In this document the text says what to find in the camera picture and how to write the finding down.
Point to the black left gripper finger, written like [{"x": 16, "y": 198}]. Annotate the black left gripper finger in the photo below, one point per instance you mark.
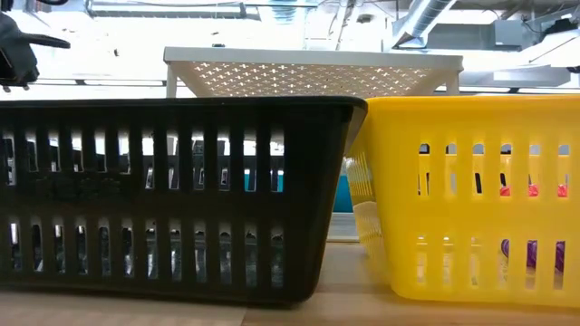
[{"x": 50, "y": 41}]

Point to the black slotted plastic basket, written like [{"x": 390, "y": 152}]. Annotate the black slotted plastic basket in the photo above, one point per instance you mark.
[{"x": 317, "y": 181}]

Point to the blue plastic bin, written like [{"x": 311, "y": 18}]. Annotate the blue plastic bin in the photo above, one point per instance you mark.
[{"x": 343, "y": 194}]

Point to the yellow slotted plastic basket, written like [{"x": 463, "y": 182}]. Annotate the yellow slotted plastic basket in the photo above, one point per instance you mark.
[{"x": 399, "y": 181}]

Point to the red-orange rubber band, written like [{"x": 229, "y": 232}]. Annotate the red-orange rubber band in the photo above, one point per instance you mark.
[{"x": 534, "y": 190}]

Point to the purple rubber band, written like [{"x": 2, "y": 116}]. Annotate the purple rubber band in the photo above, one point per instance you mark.
[{"x": 532, "y": 253}]

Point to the white perforated metal riser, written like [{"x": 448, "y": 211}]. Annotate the white perforated metal riser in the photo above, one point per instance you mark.
[{"x": 317, "y": 56}]

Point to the grey ceiling air unit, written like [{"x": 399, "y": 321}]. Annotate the grey ceiling air unit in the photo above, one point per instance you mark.
[{"x": 476, "y": 36}]

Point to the black metal table frame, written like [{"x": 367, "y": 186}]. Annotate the black metal table frame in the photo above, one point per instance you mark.
[{"x": 113, "y": 82}]

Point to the silver ventilation duct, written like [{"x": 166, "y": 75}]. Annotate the silver ventilation duct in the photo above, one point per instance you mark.
[{"x": 423, "y": 18}]

